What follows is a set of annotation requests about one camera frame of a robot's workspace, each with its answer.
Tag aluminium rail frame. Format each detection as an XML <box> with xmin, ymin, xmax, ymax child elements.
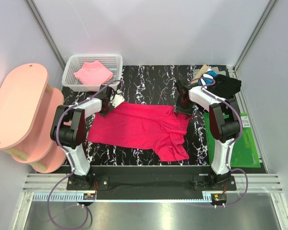
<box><xmin>13</xmin><ymin>172</ymin><xmax>288</xmax><ymax>230</ymax></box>

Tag black folded t-shirt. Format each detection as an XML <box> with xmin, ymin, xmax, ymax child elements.
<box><xmin>207</xmin><ymin>74</ymin><xmax>241</xmax><ymax>99</ymax></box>

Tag white plastic mesh basket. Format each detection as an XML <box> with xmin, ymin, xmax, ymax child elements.
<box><xmin>61</xmin><ymin>54</ymin><xmax>123</xmax><ymax>92</ymax></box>

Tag grey folded t-shirt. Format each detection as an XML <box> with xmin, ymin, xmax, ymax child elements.
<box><xmin>193</xmin><ymin>67</ymin><xmax>227</xmax><ymax>77</ymax></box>

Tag tan folded t-shirt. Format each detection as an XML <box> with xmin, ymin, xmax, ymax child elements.
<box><xmin>191</xmin><ymin>65</ymin><xmax>209</xmax><ymax>83</ymax></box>

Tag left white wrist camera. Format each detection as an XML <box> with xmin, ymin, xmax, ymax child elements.
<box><xmin>110</xmin><ymin>90</ymin><xmax>125</xmax><ymax>108</ymax></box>

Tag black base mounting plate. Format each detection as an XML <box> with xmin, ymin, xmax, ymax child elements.
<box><xmin>67</xmin><ymin>166</ymin><xmax>237</xmax><ymax>201</ymax></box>

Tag blue white graphic t-shirt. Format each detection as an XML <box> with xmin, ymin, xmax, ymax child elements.
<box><xmin>198</xmin><ymin>70</ymin><xmax>217</xmax><ymax>85</ymax></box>

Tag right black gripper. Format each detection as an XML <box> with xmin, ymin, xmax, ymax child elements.
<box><xmin>173</xmin><ymin>95</ymin><xmax>196</xmax><ymax>119</ymax></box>

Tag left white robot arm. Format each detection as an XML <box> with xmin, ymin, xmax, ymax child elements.
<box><xmin>50</xmin><ymin>86</ymin><xmax>117</xmax><ymax>190</ymax></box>

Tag green cutting mat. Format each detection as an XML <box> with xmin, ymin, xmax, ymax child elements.
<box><xmin>204</xmin><ymin>113</ymin><xmax>260</xmax><ymax>168</ymax></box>

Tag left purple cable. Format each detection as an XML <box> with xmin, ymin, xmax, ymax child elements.
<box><xmin>47</xmin><ymin>80</ymin><xmax>125</xmax><ymax>228</ymax></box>

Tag pink three-tier wooden shelf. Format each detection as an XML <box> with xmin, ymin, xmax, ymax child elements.
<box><xmin>0</xmin><ymin>63</ymin><xmax>66</xmax><ymax>173</ymax></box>

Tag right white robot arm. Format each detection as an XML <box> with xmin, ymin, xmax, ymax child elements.
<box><xmin>174</xmin><ymin>79</ymin><xmax>243</xmax><ymax>190</ymax></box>

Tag crimson red t-shirt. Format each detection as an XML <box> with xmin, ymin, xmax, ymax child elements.
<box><xmin>87</xmin><ymin>102</ymin><xmax>190</xmax><ymax>161</ymax></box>

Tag light pink folded t-shirt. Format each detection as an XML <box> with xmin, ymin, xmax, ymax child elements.
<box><xmin>74</xmin><ymin>60</ymin><xmax>114</xmax><ymax>85</ymax></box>

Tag white slotted cable duct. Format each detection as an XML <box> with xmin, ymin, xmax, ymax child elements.
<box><xmin>33</xmin><ymin>193</ymin><xmax>96</xmax><ymax>202</ymax></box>

